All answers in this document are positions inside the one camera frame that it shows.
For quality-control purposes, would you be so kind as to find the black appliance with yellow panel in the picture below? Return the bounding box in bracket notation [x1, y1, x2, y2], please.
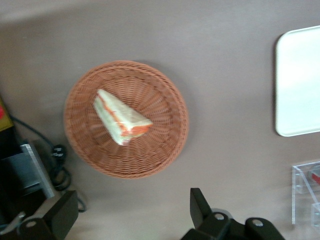
[0, 93, 56, 227]

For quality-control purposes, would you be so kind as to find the red Coca-Cola bottle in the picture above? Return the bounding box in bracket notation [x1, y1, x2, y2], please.
[308, 167, 320, 186]

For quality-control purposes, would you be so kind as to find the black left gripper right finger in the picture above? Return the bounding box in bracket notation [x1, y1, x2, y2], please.
[181, 187, 285, 240]

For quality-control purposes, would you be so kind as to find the black power cable with plug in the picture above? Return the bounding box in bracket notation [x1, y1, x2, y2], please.
[12, 116, 87, 213]

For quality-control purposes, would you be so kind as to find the clear acrylic bottle rack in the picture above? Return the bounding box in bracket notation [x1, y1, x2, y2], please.
[291, 161, 320, 226]

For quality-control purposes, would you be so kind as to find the cream plastic tray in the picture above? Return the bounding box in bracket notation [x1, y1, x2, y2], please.
[274, 24, 320, 138]

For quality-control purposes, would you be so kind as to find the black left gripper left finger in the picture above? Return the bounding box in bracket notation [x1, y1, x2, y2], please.
[18, 189, 79, 240]

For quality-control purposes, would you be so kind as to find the round brown wicker basket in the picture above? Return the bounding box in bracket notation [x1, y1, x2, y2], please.
[63, 59, 189, 180]

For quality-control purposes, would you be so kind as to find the triangular sandwich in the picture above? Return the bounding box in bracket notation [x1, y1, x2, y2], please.
[93, 89, 154, 147]

